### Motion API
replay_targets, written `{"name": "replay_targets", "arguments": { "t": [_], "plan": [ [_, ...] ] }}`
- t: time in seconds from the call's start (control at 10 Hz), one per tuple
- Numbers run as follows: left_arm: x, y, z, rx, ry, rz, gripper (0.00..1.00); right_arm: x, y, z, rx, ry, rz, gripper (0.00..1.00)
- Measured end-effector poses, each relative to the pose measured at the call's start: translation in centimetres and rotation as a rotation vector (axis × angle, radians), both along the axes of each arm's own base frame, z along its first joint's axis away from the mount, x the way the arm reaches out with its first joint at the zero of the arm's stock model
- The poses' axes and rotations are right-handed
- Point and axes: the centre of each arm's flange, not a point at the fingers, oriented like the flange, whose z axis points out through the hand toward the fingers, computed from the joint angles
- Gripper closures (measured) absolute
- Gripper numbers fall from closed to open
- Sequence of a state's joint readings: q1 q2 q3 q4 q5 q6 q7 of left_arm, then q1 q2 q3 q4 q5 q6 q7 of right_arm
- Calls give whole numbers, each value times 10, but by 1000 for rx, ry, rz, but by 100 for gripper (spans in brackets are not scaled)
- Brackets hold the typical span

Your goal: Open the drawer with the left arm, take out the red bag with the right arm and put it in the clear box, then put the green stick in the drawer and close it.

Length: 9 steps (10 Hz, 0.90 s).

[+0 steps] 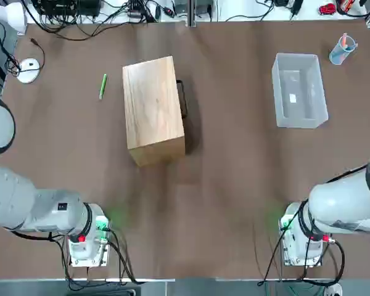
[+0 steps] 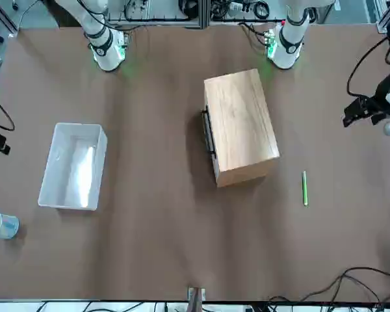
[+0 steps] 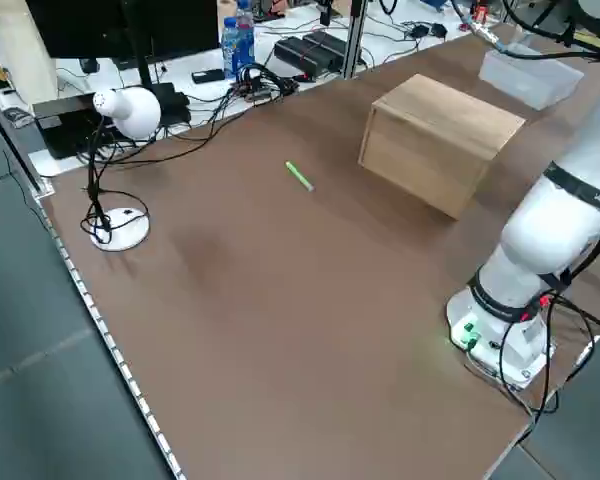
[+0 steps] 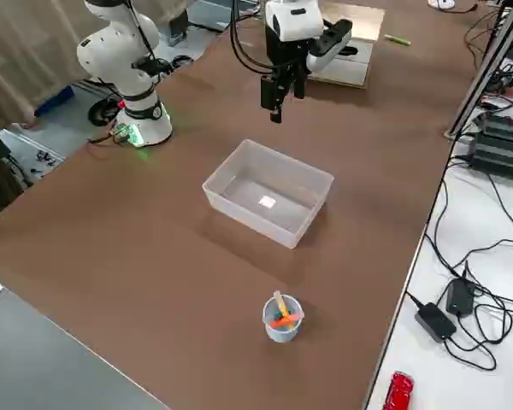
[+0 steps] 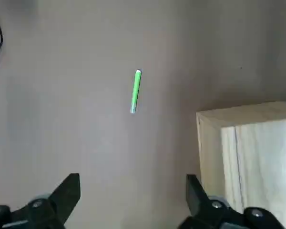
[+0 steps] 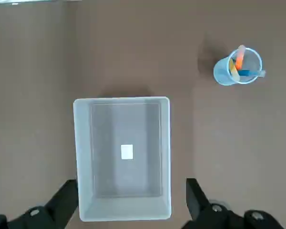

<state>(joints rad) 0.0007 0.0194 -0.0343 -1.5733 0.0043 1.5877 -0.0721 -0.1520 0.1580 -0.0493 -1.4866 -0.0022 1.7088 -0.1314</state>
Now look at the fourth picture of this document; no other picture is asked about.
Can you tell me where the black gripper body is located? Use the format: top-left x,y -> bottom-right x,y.
318,19 -> 354,57
266,36 -> 314,72

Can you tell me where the wooden drawer cabinet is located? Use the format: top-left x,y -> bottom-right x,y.
311,7 -> 386,90

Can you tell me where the clear plastic box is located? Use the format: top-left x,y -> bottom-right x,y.
201,138 -> 335,251

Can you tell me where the yellow stick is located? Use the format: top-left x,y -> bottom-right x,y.
274,290 -> 291,320

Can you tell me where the black power supply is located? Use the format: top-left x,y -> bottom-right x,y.
474,111 -> 513,144
469,127 -> 513,184

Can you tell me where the blue plastic bin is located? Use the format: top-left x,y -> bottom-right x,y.
33,83 -> 76,117

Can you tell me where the translucent blue plastic cup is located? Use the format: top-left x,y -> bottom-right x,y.
262,293 -> 305,344

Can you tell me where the beige curtain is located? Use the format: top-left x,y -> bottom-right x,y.
0,0 -> 190,129

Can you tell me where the black power adapter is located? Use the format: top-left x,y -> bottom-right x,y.
445,277 -> 475,318

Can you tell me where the dark grey power adapter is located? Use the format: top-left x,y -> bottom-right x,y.
413,302 -> 457,343

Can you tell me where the red crinkled packet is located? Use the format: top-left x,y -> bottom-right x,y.
384,370 -> 416,410

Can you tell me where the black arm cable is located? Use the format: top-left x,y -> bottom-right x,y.
126,0 -> 280,86

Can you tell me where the aluminium frame post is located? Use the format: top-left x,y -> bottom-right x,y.
443,0 -> 513,140

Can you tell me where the black desk cable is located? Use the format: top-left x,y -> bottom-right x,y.
444,294 -> 513,372
422,155 -> 471,278

